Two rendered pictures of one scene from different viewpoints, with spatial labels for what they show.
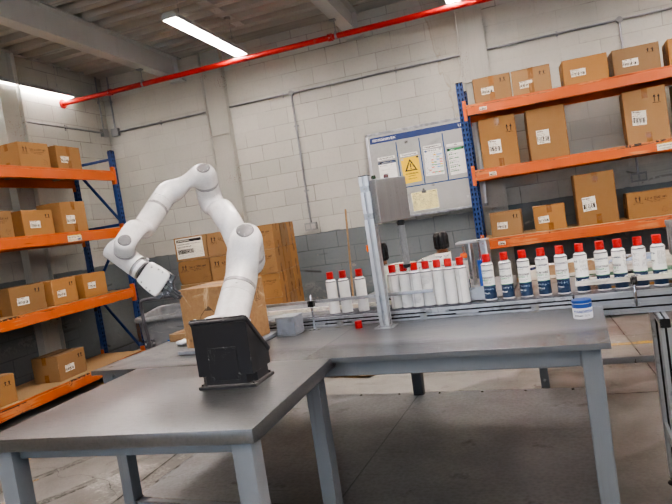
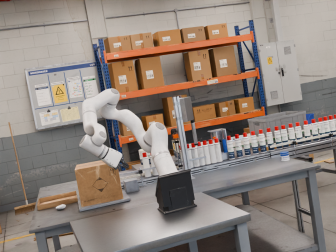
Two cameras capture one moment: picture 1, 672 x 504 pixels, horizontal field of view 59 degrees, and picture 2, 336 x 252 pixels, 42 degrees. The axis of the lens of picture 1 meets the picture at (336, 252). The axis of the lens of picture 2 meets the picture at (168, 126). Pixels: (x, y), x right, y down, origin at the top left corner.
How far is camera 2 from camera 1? 197 cm
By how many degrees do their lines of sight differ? 35
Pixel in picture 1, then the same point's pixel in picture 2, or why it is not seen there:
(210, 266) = not seen: outside the picture
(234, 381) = (184, 205)
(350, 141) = (11, 72)
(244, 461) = (243, 231)
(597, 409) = (314, 194)
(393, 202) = (189, 110)
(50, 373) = not seen: outside the picture
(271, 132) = not seen: outside the picture
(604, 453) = (317, 213)
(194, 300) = (88, 174)
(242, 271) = (165, 148)
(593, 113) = (165, 61)
